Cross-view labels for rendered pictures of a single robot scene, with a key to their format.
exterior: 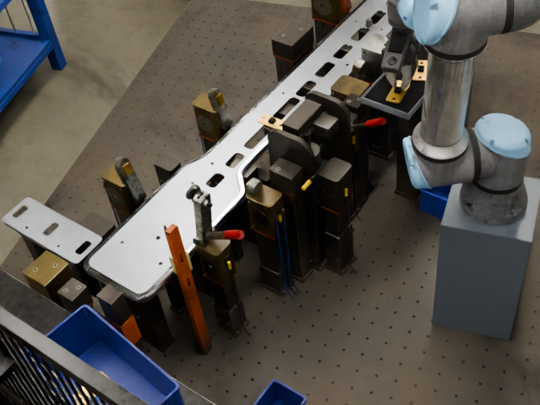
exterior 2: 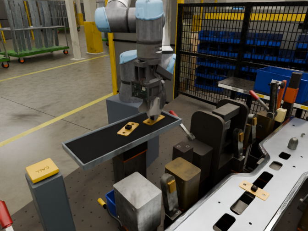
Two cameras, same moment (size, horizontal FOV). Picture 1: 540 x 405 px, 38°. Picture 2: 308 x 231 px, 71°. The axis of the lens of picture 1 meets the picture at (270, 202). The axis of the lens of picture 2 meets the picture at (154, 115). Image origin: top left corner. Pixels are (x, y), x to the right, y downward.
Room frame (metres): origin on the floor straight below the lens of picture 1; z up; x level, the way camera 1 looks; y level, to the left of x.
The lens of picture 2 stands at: (2.21, -0.30, 1.51)
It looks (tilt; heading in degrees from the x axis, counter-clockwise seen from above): 26 degrees down; 186
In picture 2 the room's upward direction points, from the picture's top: straight up
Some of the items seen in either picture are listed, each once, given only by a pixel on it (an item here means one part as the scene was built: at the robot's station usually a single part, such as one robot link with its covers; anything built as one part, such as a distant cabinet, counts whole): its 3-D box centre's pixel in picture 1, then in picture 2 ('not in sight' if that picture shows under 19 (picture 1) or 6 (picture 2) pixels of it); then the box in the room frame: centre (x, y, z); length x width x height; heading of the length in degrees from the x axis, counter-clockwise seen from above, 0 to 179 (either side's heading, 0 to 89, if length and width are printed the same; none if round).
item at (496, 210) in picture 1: (495, 186); (133, 87); (1.18, -0.51, 1.15); 0.15 x 0.15 x 0.10
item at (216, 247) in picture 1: (228, 289); (255, 143); (1.22, 0.14, 0.87); 0.10 x 0.07 x 0.35; 48
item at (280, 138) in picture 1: (314, 184); (213, 160); (1.47, -0.13, 0.95); 0.18 x 0.13 x 0.49; 138
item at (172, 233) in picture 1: (190, 295); (272, 126); (1.16, 0.22, 0.95); 0.03 x 0.01 x 0.50; 138
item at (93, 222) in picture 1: (104, 256); not in sight; (1.42, 0.47, 0.84); 0.12 x 0.07 x 0.28; 48
